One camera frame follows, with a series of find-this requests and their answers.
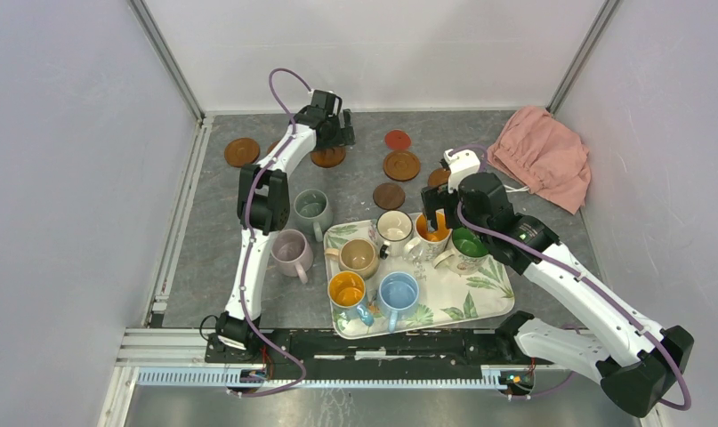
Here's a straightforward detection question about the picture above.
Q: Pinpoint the brown wooden coaster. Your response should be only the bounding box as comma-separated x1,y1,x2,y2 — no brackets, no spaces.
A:
310,147,346,168
223,137,261,168
427,167,451,187
383,150,421,181
267,141,279,155

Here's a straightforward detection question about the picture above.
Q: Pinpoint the dark walnut coaster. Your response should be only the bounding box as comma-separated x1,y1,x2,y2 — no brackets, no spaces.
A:
373,182,406,210

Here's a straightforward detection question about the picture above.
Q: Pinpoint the red round coaster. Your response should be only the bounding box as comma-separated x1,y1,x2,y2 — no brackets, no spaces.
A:
384,129,412,150

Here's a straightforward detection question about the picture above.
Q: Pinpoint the pink drawstring cloth bag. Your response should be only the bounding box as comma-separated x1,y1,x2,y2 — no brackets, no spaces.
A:
487,106,592,214

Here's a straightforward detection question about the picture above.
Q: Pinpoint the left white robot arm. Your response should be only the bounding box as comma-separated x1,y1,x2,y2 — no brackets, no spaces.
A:
214,90,355,363

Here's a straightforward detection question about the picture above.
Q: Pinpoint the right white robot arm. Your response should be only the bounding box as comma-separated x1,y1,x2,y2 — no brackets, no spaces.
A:
421,172,694,418

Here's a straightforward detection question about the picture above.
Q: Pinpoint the clear glass cup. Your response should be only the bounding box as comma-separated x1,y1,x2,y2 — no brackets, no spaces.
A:
404,237,431,280

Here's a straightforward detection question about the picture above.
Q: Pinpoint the white mug orange inside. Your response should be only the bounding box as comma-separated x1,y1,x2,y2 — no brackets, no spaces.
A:
410,210,451,262

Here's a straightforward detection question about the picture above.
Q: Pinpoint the cream enamel mug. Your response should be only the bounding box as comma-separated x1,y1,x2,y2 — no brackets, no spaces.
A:
375,210,414,260

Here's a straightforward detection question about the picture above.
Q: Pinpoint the white mug green inside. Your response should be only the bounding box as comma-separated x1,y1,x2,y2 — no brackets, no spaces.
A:
432,227,488,276

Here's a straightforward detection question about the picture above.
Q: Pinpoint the grey green ribbed mug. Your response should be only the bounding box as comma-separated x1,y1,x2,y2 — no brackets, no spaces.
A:
293,189,334,242

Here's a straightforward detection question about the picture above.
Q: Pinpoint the beige ceramic mug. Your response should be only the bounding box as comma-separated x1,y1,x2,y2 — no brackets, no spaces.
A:
325,238,379,279

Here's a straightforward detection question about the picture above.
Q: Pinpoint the light blue mug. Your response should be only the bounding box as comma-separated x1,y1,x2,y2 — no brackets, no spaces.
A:
377,271,420,334

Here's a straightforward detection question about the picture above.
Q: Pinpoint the leaf patterned serving tray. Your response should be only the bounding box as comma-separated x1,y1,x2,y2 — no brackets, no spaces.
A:
323,218,514,340

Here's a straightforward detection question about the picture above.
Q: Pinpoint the pink ribbed mug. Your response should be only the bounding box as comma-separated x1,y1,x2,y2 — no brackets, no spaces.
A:
270,229,314,284

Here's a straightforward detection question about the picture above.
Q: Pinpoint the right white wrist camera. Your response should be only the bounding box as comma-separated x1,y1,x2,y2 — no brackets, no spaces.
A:
443,148,482,193

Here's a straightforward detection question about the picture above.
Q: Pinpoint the orange inside blue handle mug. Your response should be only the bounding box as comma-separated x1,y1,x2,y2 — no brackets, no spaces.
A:
327,271,374,326

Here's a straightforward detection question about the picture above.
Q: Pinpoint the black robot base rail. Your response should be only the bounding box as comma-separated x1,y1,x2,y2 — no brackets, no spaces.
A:
199,328,548,381

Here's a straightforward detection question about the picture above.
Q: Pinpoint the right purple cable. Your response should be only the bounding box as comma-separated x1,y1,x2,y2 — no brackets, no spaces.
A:
449,144,693,412

